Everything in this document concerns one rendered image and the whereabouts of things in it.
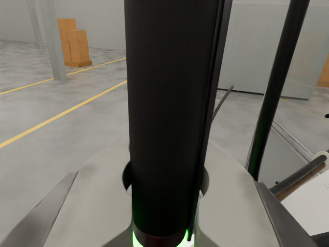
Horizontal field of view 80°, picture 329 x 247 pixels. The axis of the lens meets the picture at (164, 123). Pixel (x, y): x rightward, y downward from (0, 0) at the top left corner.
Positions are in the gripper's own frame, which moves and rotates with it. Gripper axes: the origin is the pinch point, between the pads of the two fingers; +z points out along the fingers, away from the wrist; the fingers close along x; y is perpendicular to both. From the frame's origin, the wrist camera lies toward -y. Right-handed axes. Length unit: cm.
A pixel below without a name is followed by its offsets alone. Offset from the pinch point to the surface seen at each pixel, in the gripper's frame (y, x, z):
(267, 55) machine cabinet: 54, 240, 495
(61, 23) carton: 11, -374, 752
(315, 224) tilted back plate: 26.7, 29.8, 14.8
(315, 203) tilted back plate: 25.0, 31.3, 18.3
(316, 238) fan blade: 14.1, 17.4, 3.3
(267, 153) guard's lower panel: 69, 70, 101
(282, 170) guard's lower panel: 68, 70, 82
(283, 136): 50, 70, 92
